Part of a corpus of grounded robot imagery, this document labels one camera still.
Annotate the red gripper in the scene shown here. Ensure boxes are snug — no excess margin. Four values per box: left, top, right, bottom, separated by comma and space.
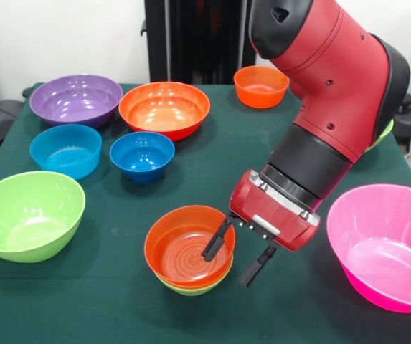
200, 173, 322, 287

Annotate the small green bowl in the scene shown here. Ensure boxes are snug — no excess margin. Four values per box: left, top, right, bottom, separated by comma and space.
154, 256, 234, 297

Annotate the small translucent orange bowl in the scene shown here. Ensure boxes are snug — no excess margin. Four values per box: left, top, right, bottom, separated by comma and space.
233, 64, 290, 110
143, 204, 237, 290

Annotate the small dark blue bowl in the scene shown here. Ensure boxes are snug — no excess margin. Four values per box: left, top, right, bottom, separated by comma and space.
109, 130, 176, 185

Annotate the large orange bowl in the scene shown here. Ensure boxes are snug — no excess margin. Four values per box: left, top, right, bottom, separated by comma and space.
118, 81, 212, 143

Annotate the large green bowl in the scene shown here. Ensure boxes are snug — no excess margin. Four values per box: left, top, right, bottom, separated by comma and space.
0, 171, 87, 264
364, 120, 395, 153

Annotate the purple bowl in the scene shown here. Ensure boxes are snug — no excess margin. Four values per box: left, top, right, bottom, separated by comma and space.
29, 74, 124, 130

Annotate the large pink bowl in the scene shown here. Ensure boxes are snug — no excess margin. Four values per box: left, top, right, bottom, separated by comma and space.
326, 183, 411, 314

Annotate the dark green table cloth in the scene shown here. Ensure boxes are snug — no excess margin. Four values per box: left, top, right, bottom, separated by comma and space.
0, 82, 411, 344

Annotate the light blue translucent bowl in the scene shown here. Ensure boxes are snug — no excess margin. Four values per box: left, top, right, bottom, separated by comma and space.
29, 123, 103, 181

